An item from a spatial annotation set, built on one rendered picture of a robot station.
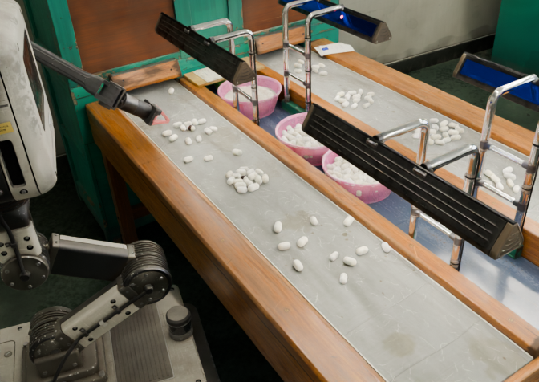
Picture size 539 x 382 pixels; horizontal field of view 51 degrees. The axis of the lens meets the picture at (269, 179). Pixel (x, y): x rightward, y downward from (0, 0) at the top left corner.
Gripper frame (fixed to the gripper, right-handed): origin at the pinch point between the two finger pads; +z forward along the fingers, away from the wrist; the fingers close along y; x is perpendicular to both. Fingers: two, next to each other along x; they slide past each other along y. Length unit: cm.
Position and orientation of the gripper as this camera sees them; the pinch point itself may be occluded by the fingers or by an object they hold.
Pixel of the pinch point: (167, 120)
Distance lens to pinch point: 210.5
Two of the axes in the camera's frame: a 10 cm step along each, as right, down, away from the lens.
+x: -5.1, 8.5, 1.6
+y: -5.5, -4.6, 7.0
